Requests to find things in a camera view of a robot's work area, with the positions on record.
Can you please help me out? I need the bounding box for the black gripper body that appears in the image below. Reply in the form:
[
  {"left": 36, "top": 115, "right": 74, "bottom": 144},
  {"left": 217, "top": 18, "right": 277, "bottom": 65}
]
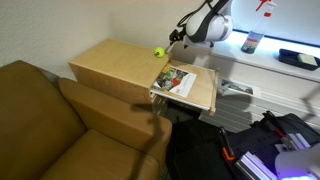
[{"left": 169, "top": 28, "right": 184, "bottom": 46}]

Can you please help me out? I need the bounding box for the yellow-green tennis ball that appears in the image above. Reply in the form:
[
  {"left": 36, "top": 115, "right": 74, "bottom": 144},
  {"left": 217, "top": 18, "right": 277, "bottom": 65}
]
[{"left": 153, "top": 46, "right": 166, "bottom": 59}]

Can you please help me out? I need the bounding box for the white spray bottle red trigger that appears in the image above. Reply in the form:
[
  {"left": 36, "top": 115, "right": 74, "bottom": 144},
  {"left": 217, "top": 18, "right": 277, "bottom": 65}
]
[{"left": 240, "top": 0, "right": 278, "bottom": 54}]

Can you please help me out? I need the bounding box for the housing service brochure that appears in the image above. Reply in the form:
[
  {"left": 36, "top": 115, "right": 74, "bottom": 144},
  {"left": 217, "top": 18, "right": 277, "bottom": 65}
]
[{"left": 151, "top": 64, "right": 198, "bottom": 98}]

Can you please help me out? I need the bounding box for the white window ledge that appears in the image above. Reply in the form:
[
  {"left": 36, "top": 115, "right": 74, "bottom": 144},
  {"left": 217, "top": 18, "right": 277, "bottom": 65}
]
[{"left": 171, "top": 30, "right": 320, "bottom": 111}]

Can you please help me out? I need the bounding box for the light wooden nightstand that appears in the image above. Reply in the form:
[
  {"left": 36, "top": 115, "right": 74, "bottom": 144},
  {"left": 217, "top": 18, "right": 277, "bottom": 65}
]
[{"left": 68, "top": 38, "right": 173, "bottom": 116}]

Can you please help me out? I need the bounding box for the printed photo leaflet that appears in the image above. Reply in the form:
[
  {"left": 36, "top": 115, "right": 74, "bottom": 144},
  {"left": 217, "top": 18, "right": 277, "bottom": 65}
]
[{"left": 218, "top": 78, "right": 263, "bottom": 99}]

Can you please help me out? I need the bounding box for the white finned radiator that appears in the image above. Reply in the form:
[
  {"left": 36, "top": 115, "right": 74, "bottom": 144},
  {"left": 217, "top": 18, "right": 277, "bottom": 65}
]
[{"left": 199, "top": 78, "right": 320, "bottom": 134}]

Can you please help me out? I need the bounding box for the black robot cart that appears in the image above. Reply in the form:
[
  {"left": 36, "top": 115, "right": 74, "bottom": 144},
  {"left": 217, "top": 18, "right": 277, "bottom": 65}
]
[{"left": 165, "top": 112, "right": 320, "bottom": 180}]

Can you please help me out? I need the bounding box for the black plastic tray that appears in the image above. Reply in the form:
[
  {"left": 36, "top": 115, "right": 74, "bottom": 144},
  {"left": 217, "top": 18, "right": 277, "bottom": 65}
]
[{"left": 278, "top": 48, "right": 320, "bottom": 72}]

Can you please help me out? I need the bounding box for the black orange clamp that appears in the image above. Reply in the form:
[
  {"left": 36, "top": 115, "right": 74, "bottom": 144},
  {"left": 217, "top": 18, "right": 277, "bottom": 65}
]
[{"left": 218, "top": 126, "right": 236, "bottom": 163}]

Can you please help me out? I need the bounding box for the yellow sponge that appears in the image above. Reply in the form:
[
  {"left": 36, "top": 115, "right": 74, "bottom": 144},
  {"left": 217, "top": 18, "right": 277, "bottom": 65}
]
[{"left": 297, "top": 53, "right": 318, "bottom": 66}]

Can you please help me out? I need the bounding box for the tan leather sofa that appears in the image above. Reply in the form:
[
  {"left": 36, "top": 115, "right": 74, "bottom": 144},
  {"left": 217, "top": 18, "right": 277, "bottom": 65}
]
[{"left": 0, "top": 59, "right": 173, "bottom": 180}]

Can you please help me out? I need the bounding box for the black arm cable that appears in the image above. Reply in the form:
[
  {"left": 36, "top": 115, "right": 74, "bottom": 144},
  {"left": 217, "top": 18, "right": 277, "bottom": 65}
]
[{"left": 175, "top": 0, "right": 215, "bottom": 28}]

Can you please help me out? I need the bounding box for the black red handled clamp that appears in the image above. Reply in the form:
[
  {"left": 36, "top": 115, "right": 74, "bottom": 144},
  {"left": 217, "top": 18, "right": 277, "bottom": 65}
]
[{"left": 263, "top": 110, "right": 294, "bottom": 151}]

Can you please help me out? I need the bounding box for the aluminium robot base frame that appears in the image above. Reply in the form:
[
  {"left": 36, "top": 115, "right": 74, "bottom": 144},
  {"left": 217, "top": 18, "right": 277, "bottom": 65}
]
[{"left": 234, "top": 132, "right": 320, "bottom": 180}]

